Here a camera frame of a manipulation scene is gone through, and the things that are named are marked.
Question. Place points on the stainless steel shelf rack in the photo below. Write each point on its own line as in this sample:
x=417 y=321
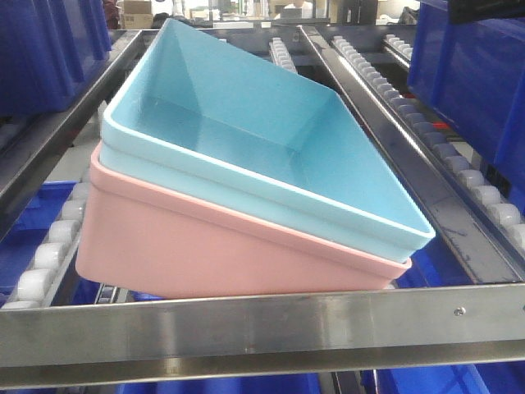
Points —
x=483 y=322

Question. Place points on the blue crate on shelf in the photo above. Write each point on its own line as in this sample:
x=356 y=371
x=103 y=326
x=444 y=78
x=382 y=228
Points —
x=472 y=75
x=50 y=51

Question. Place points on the white roller track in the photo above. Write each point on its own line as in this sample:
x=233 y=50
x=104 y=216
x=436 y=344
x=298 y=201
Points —
x=500 y=211

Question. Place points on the blue crate left on shelf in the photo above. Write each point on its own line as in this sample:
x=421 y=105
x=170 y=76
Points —
x=50 y=51

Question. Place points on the blue crate lower shelf left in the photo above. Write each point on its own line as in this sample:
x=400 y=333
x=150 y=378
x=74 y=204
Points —
x=38 y=253

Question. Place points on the pink plastic box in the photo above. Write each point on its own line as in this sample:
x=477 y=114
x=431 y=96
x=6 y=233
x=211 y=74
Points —
x=147 y=238

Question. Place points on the light blue plastic box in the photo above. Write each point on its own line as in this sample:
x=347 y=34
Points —
x=207 y=119

